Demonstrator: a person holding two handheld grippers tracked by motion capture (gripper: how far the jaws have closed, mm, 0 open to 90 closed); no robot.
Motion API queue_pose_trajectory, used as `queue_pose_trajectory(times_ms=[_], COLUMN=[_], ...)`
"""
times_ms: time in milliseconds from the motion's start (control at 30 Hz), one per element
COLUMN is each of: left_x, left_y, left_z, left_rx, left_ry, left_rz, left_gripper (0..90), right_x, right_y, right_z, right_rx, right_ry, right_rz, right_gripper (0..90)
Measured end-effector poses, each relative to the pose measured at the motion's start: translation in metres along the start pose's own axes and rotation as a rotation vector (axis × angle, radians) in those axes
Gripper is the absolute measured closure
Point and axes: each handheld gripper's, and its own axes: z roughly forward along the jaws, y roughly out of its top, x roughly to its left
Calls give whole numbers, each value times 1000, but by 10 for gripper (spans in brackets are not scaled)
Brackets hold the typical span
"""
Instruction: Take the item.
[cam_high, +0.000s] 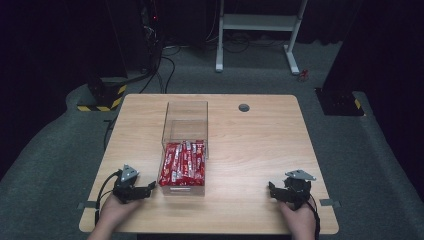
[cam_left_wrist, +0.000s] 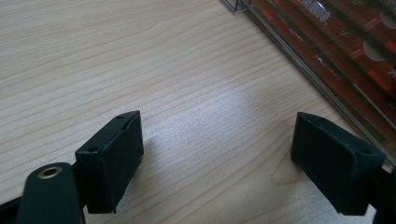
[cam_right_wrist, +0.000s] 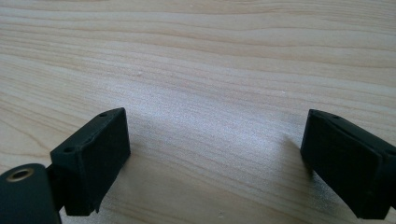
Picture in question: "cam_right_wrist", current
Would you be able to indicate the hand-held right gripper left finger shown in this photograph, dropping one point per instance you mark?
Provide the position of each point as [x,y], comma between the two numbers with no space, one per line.
[91,161]

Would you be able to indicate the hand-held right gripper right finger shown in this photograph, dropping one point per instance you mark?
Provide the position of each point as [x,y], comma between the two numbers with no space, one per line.
[345,168]

